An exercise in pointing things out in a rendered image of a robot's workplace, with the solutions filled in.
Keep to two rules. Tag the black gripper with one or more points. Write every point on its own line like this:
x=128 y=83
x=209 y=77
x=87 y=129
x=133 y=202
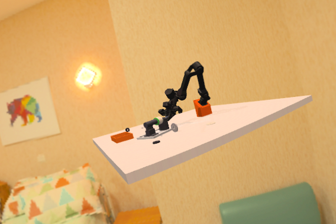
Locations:
x=170 y=112

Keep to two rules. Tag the dark grey washer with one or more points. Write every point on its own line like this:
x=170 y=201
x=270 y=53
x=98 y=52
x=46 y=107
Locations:
x=174 y=127

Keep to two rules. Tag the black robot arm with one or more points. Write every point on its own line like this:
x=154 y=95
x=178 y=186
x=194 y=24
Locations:
x=181 y=94

